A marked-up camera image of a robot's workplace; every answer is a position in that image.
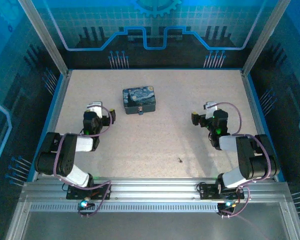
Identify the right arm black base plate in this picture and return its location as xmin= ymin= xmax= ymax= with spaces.
xmin=196 ymin=182 xmax=246 ymax=201

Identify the aluminium side rail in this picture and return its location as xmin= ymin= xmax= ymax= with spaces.
xmin=240 ymin=70 xmax=279 ymax=181
xmin=31 ymin=70 xmax=73 ymax=181

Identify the lit connector module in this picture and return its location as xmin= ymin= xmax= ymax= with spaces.
xmin=77 ymin=199 xmax=96 ymax=210
xmin=217 ymin=199 xmax=238 ymax=210

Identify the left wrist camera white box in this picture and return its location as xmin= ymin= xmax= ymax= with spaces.
xmin=86 ymin=101 xmax=103 ymax=119

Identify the left lit connector module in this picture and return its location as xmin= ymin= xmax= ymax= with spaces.
xmin=77 ymin=199 xmax=96 ymax=210

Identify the slotted aluminium cable duct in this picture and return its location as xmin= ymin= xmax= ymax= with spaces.
xmin=29 ymin=202 xmax=222 ymax=214

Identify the aluminium front rail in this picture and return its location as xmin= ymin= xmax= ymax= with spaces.
xmin=19 ymin=176 xmax=292 ymax=205

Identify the starry night tin box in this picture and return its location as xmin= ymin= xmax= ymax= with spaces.
xmin=122 ymin=86 xmax=157 ymax=116

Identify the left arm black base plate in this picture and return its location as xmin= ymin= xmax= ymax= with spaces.
xmin=65 ymin=183 xmax=112 ymax=201

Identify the aluminium frame post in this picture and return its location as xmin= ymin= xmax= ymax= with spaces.
xmin=17 ymin=0 xmax=71 ymax=76
xmin=240 ymin=0 xmax=292 ymax=76

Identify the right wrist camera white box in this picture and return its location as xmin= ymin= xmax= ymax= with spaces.
xmin=203 ymin=101 xmax=219 ymax=118

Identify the grey metal panel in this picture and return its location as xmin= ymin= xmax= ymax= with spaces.
xmin=19 ymin=211 xmax=295 ymax=240

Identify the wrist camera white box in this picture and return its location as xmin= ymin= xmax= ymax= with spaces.
xmin=203 ymin=101 xmax=219 ymax=118
xmin=86 ymin=101 xmax=103 ymax=119

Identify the right lit connector module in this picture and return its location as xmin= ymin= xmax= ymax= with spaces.
xmin=217 ymin=199 xmax=238 ymax=210

